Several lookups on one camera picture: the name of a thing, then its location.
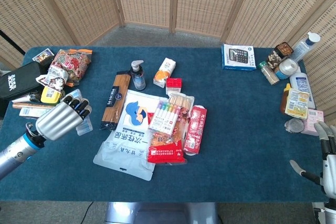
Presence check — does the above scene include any blue table mat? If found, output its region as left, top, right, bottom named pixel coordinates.
left=0, top=46, right=329, bottom=204

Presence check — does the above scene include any black floor cable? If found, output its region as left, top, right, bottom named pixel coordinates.
left=78, top=201, right=95, bottom=224

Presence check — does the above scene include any clear bottle blue cap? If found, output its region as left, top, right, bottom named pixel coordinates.
left=290, top=31, right=321, bottom=63

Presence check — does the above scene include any small red white box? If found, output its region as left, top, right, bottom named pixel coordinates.
left=165, top=77, right=183, bottom=95

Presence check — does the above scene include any yellow tin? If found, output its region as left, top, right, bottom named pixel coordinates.
left=40, top=86, right=66, bottom=104

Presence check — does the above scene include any black Victor case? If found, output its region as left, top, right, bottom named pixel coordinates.
left=0, top=61, right=48, bottom=101

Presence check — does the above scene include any coloured marker pen set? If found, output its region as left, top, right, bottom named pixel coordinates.
left=148, top=100, right=182, bottom=137

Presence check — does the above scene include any capsule jar brown lid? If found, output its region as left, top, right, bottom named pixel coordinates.
left=267, top=41, right=294, bottom=70

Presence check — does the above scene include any white zip bag blue print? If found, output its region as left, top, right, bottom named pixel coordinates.
left=93, top=89, right=169, bottom=182

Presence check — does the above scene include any wooden sticks clear pack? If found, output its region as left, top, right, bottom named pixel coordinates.
left=167, top=93, right=195, bottom=120

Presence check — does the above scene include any orange white carton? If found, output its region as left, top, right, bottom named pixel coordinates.
left=153, top=57, right=176, bottom=89

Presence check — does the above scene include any clear glass jar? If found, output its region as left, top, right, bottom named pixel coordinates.
left=285, top=118, right=305, bottom=133

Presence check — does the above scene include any spice bottle green cap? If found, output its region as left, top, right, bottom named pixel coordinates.
left=258, top=61, right=280, bottom=86

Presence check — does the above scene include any yellow white packet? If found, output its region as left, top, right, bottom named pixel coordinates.
left=285, top=89, right=310, bottom=120

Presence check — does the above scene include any dark pump bottle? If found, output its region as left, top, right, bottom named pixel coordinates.
left=130, top=60, right=146, bottom=91

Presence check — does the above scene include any spaghetti package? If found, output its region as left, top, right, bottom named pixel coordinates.
left=99, top=73, right=132, bottom=131

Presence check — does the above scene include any copper brown rod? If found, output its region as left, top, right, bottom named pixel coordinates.
left=12, top=102, right=57, bottom=110

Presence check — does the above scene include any blue white toothpaste box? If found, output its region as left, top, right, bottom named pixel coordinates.
left=18, top=107, right=51, bottom=119

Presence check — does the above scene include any orange packet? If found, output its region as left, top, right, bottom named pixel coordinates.
left=65, top=48, right=93, bottom=88

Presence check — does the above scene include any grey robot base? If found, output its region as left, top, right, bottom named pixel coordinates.
left=104, top=202, right=218, bottom=224

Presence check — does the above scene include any blue white calculator box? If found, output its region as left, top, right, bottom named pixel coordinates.
left=222, top=43, right=257, bottom=71

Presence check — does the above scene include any red patterned snack bag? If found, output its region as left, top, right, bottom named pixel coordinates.
left=49, top=49, right=92, bottom=87

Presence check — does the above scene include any red white long pack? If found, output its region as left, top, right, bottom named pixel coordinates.
left=183, top=105, right=207, bottom=155

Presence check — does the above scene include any white lotion bottle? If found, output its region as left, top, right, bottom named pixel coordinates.
left=289, top=72, right=316, bottom=109

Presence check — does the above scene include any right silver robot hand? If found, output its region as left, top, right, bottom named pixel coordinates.
left=289, top=121, right=336, bottom=200

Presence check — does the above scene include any white red snack bag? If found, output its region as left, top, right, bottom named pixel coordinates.
left=35, top=63, right=69, bottom=93

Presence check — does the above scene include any pink box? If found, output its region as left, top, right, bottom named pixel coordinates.
left=300, top=109, right=325, bottom=136

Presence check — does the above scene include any white lidded round jar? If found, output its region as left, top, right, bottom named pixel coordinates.
left=275, top=58, right=299, bottom=80

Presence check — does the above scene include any red bread snack bag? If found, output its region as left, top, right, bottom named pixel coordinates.
left=146, top=119, right=187, bottom=164

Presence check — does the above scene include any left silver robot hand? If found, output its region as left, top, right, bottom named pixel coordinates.
left=35, top=95, right=92, bottom=141

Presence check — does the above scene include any amber honey bottle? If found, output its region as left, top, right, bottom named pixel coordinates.
left=279, top=83, right=292, bottom=114

